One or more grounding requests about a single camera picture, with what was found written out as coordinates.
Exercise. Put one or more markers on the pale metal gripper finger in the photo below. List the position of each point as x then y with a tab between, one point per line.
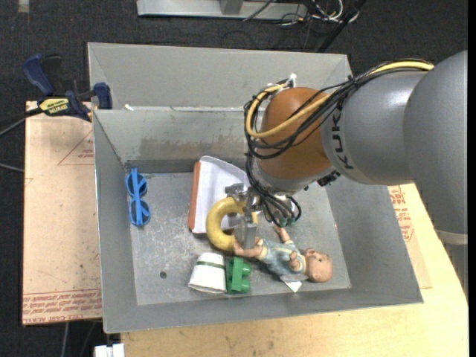
246	236
253	236

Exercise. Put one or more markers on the baby doll in blue clothes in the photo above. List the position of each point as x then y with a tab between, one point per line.
282	259

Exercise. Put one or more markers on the green toy brick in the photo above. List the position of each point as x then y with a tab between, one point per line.
238	273

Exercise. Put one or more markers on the white notepad with orange spine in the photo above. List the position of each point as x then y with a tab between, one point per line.
212	188

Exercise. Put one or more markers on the white cup with green stripe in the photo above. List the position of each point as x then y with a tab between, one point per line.
208	277

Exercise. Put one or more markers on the small white card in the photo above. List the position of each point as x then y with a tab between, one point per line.
295	286

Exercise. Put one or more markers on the grey metal bin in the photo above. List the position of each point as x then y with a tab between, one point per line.
167	266

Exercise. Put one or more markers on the blue sunglasses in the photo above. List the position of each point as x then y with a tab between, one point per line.
135	184

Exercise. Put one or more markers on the brown cardboard board red print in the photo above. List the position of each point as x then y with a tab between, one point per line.
56	218

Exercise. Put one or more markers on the black cylinder on white bracket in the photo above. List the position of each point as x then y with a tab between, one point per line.
329	178

